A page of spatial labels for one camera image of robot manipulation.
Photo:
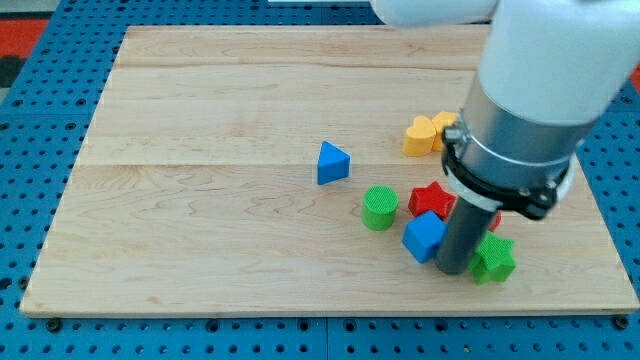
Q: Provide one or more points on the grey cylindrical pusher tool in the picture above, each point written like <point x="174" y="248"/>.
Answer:
<point x="466" y="228"/>

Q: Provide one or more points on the blue triangle block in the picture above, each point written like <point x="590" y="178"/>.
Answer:
<point x="333" y="164"/>

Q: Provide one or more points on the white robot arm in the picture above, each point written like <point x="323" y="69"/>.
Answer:
<point x="548" y="71"/>

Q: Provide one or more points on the wooden board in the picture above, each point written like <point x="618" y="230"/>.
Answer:
<point x="195" y="195"/>

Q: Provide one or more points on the blue cube block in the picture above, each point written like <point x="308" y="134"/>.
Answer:
<point x="422" y="236"/>

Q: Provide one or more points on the green star block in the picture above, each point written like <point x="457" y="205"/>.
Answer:
<point x="493" y="259"/>

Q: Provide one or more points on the green cylinder block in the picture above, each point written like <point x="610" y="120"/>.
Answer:
<point x="379" y="207"/>

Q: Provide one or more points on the yellow heart block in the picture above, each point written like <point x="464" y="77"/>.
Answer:
<point x="419" y="137"/>

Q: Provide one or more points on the red block behind pusher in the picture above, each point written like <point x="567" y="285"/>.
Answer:
<point x="496" y="222"/>

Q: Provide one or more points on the yellow hexagon block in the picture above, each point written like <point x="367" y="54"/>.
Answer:
<point x="440" y="121"/>

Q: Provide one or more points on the red star block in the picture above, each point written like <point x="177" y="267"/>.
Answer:
<point x="431" y="198"/>

